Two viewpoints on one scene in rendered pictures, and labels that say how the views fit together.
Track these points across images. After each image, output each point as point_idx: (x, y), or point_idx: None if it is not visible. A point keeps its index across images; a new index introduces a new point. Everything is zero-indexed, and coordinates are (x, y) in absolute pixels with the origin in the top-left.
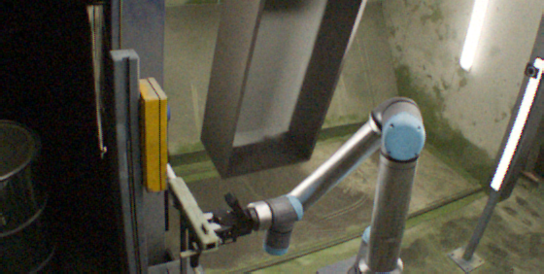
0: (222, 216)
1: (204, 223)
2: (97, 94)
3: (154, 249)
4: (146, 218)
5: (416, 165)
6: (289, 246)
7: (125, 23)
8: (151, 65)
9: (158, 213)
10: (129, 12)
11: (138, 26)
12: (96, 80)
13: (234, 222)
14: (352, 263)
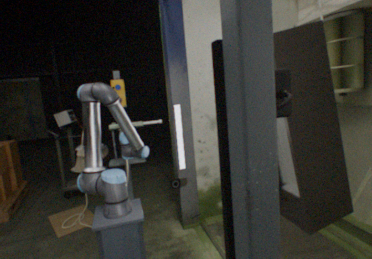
0: None
1: (114, 123)
2: None
3: (177, 175)
4: (175, 156)
5: (82, 107)
6: (124, 156)
7: (166, 74)
8: (169, 90)
9: (176, 156)
10: (166, 71)
11: (167, 76)
12: None
13: (120, 130)
14: (137, 208)
